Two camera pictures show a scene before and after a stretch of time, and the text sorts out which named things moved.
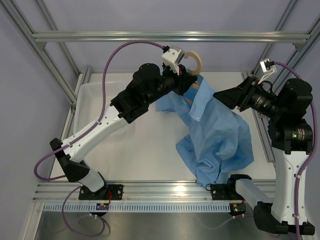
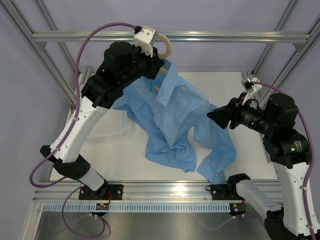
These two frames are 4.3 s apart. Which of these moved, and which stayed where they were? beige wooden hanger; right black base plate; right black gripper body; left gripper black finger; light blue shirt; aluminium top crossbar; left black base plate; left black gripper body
Moved: right black gripper body; beige wooden hanger; left black gripper body; light blue shirt; left gripper black finger
Stayed: left black base plate; right black base plate; aluminium top crossbar
